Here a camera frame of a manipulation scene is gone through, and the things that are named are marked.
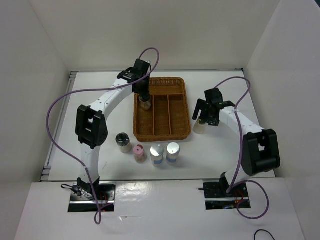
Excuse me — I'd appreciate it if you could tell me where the black-capped brown spice bottle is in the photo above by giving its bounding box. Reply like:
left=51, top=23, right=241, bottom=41
left=138, top=93, right=152, bottom=111

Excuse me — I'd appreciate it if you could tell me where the green-capped white spice bottle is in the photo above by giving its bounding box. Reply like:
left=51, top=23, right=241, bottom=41
left=193, top=119, right=206, bottom=135

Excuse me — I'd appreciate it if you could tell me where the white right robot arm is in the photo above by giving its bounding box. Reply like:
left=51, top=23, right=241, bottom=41
left=192, top=88, right=281, bottom=197

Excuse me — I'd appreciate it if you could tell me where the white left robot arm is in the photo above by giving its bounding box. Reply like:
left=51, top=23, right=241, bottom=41
left=75, top=59, right=151, bottom=200

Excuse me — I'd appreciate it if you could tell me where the brown wicker cutlery tray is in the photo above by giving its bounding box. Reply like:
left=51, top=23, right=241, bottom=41
left=133, top=77, right=191, bottom=143

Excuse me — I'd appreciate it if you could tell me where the silver-capped blue shaker right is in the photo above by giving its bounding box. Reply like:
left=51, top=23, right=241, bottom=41
left=166, top=142, right=180, bottom=165

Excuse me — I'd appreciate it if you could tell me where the black-capped white spice bottle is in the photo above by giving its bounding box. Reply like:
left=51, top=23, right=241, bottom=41
left=115, top=132, right=132, bottom=154

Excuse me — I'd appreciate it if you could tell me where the silver-capped blue label shaker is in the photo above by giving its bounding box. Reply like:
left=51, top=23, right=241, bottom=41
left=150, top=144, right=164, bottom=167

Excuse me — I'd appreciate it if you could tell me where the pink-capped spice bottle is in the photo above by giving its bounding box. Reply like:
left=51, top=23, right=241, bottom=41
left=133, top=144, right=147, bottom=164

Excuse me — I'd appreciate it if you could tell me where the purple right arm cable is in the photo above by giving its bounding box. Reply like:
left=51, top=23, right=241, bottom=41
left=214, top=77, right=270, bottom=220

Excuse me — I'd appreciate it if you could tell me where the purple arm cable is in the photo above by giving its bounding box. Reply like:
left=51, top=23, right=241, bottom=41
left=45, top=47, right=161, bottom=225
left=214, top=77, right=270, bottom=220

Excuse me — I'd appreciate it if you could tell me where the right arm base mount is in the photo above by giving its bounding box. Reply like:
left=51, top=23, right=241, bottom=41
left=198, top=181, right=251, bottom=211

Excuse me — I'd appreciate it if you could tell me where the black cable on floor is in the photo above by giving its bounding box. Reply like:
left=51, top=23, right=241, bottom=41
left=254, top=229, right=276, bottom=240

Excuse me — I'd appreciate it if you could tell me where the aluminium table edge rail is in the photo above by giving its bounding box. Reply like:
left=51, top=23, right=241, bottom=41
left=40, top=71, right=78, bottom=182

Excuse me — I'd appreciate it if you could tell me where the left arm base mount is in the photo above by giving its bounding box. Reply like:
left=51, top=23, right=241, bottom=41
left=61, top=181, right=116, bottom=213

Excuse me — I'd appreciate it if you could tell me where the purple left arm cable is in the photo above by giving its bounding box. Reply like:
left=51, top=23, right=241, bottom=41
left=45, top=47, right=161, bottom=225

